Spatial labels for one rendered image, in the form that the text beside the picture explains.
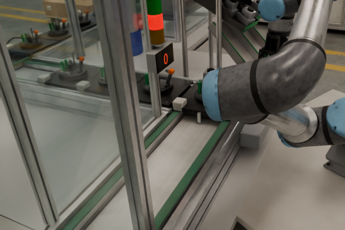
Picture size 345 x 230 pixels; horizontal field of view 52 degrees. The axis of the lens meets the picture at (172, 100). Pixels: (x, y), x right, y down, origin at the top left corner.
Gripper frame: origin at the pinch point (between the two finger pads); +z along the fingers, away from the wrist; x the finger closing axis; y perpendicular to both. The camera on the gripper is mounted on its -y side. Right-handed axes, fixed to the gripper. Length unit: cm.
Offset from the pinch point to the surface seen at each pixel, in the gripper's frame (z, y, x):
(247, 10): -16.5, -24.7, -26.9
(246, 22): -11.5, -24.0, -26.0
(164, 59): -7.3, 23.7, -30.2
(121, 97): -30, 81, 12
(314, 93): 101, -213, -44
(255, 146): 18.5, 13.5, 3.8
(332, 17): 72, -393, -96
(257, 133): 13.8, 12.2, 3.3
